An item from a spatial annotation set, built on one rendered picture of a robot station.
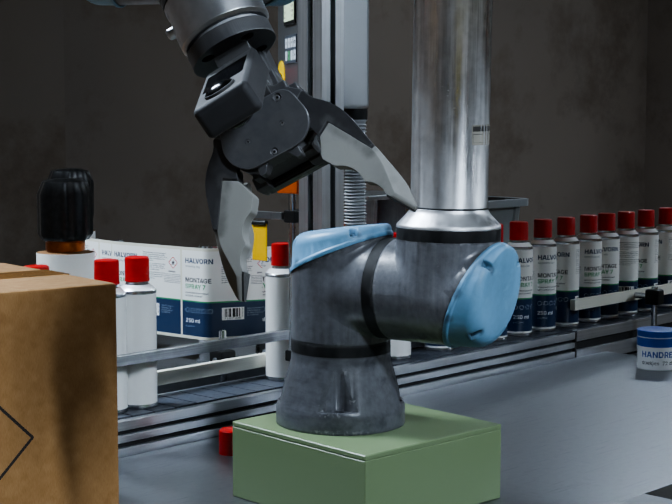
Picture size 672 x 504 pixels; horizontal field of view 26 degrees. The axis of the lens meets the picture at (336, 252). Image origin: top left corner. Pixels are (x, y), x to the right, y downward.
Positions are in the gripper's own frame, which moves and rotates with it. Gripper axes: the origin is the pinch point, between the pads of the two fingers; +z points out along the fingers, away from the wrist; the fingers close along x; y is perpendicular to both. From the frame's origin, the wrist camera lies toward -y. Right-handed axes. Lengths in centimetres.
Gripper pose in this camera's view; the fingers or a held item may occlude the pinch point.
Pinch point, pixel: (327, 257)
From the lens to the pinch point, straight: 109.1
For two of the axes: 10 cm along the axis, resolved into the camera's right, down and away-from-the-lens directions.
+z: 4.2, 8.8, -2.3
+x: -8.7, 4.6, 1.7
